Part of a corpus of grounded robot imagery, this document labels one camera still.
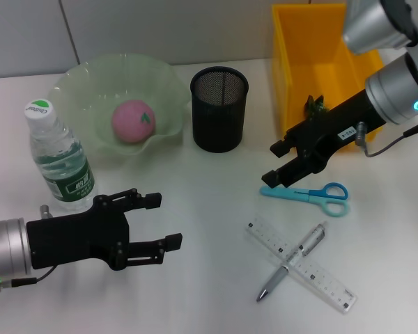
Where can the green glass fruit plate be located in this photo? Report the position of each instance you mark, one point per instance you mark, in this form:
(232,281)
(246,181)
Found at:
(153,90)

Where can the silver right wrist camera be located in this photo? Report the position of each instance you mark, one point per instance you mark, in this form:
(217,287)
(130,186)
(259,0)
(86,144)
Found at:
(365,24)

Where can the blue scissors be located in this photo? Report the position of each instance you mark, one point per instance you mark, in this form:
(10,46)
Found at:
(282,193)

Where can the pink peach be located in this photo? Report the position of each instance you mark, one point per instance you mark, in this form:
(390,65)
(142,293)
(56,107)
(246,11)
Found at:
(130,121)

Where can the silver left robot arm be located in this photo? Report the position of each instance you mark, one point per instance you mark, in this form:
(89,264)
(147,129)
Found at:
(7,243)

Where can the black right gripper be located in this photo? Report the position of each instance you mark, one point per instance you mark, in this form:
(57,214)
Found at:
(334,128)

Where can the clear green-label water bottle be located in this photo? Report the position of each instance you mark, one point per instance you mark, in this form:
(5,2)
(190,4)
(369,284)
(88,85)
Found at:
(62,163)

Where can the yellow plastic bin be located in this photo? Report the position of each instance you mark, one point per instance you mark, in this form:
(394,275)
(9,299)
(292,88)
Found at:
(310,41)

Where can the clear silver pen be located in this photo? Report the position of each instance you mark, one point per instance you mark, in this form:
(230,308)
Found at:
(277,278)

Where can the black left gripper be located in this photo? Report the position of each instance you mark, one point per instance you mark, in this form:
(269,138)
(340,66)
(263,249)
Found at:
(76,236)

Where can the green plastic scrap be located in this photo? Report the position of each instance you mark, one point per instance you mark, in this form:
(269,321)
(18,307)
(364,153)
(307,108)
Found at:
(315,108)

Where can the black mesh pen holder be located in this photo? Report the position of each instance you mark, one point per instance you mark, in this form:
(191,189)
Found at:
(219,118)

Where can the transparent plastic ruler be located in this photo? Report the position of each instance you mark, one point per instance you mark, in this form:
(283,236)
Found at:
(331,288)

